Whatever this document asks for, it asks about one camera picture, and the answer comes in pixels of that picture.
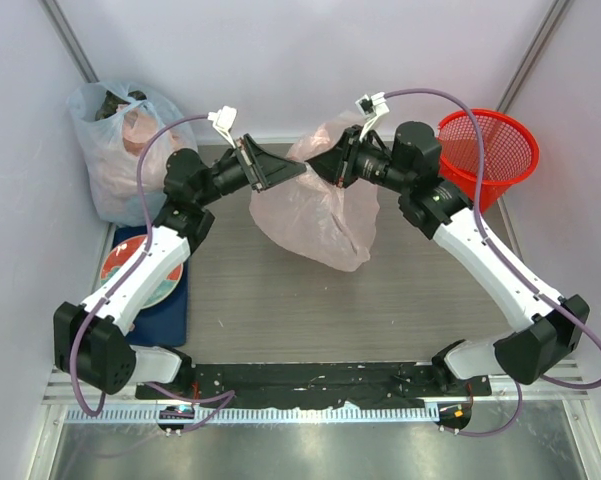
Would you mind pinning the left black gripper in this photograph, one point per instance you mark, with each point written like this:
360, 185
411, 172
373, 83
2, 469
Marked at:
266, 170

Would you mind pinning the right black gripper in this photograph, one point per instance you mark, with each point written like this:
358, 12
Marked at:
337, 165

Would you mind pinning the pink plastic trash bag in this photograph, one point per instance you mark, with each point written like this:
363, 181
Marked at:
312, 218

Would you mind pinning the red mesh trash bin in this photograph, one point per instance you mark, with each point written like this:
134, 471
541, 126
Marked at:
511, 153

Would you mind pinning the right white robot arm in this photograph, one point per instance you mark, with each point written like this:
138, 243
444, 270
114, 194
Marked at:
541, 332

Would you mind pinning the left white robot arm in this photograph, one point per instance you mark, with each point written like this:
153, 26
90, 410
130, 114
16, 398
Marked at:
90, 339

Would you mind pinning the blue bag of trash bags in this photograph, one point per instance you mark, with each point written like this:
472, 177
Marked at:
113, 121

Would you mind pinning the red and teal plate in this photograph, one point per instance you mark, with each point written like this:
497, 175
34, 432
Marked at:
121, 252

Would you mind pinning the dark blue mat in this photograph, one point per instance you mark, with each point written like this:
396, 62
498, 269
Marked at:
166, 323

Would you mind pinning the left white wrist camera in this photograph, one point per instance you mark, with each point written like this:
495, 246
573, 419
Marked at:
222, 122

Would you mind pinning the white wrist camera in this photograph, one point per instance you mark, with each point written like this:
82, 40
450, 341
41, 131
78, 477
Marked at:
373, 108
222, 122

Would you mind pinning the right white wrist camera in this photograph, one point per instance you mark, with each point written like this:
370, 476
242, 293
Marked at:
373, 108

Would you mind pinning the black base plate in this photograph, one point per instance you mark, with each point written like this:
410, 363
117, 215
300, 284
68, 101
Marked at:
318, 386

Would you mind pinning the white slotted cable duct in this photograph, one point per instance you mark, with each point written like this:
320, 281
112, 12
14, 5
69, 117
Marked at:
164, 413

